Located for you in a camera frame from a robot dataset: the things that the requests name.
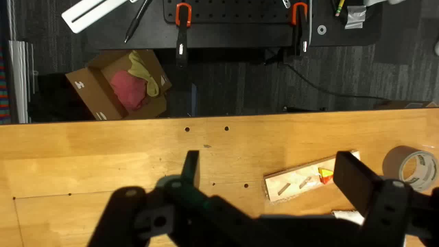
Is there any wooden shape puzzle board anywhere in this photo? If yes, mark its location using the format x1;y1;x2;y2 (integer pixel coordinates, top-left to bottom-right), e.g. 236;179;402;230
264;149;363;204

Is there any black floor cable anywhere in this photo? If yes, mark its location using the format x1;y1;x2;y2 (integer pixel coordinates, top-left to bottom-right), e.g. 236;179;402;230
273;59;431;104

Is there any grey tape piece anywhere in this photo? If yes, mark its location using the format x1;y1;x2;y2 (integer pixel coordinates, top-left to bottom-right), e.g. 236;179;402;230
343;4;368;30

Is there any open brown cardboard box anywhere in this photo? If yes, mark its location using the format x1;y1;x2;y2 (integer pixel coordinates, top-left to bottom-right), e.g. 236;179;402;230
65;48;173;120

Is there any orange handled black clamp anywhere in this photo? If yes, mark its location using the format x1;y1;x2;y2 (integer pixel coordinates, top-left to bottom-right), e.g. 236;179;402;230
290;1;311;56
175;1;194;59

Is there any grey duct tape roll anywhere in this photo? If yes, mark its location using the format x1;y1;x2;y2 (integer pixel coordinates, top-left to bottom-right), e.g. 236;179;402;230
382;145;439;193

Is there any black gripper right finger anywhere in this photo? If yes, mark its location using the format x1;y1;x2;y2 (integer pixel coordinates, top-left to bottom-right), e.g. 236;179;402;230
332;151;439;247

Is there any yellow green cloth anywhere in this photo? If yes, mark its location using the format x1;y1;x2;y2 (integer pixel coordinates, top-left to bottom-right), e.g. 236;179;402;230
127;50;168;98

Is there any pink cloth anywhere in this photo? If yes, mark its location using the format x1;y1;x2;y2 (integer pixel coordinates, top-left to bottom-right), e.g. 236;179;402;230
109;70;150;112

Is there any black thin hand tool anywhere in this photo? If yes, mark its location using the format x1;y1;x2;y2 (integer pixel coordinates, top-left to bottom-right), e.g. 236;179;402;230
123;0;153;45

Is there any black perforated plate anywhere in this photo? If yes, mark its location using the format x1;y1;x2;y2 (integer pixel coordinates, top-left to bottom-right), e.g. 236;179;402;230
164;0;297;49

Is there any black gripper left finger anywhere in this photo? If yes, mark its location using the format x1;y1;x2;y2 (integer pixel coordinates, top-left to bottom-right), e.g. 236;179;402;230
87;149;258;247

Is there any white towel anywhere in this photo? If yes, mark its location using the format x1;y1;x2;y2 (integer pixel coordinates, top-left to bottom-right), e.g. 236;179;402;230
331;208;368;226

